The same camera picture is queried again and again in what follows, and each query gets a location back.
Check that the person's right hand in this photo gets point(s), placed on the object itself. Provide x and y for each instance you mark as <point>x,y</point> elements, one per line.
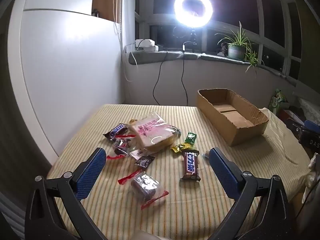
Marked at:
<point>313,167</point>

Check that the striped tablecloth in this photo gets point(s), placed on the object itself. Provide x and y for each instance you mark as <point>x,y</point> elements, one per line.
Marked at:
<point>175,205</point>

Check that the window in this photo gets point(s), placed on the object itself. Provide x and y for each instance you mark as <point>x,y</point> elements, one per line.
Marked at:
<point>250,10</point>

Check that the potted spider plant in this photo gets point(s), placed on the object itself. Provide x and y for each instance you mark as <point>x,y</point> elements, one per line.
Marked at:
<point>236,51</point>

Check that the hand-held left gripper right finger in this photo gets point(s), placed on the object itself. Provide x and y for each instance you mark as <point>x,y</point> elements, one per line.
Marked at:
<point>225,172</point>

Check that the sliced bread bag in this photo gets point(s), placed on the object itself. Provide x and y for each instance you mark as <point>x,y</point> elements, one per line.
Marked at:
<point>152,132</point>

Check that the cardboard box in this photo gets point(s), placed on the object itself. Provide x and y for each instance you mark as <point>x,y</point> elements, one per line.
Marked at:
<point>240,132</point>

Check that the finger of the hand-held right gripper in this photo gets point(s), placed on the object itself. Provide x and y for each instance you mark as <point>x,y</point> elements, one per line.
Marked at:
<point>312,125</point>

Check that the white power strip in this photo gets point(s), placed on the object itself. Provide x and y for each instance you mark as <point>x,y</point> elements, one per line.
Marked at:
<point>146,44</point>

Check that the small clear snack packet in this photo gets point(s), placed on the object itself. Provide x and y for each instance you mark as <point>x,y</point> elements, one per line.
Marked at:
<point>137,153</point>

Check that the green candy packet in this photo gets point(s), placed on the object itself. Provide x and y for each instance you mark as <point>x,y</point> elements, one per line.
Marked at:
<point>190,138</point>

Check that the yellow candy packet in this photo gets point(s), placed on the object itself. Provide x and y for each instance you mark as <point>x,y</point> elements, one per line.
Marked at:
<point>179,148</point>

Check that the small dark candy packet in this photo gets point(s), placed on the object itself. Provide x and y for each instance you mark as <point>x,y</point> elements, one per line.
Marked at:
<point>144,161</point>

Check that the green bag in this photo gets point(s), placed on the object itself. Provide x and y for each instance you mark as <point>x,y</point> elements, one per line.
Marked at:
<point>277,102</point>

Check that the clear red-edged snack packet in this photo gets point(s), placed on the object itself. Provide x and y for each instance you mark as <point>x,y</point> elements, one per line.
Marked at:
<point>146,188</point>
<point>121,145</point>

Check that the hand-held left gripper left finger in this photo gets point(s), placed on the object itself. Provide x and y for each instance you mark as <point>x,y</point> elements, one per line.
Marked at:
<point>91,172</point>

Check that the small figurine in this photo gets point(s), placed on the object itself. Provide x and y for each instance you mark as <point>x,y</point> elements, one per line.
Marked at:
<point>223,48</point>

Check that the white wardrobe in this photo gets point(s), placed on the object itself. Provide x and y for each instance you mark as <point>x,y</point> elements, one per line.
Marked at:
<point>70,67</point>

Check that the brown chocolate bar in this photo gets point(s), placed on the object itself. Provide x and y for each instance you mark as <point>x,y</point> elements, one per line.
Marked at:
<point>117,131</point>
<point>190,166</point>

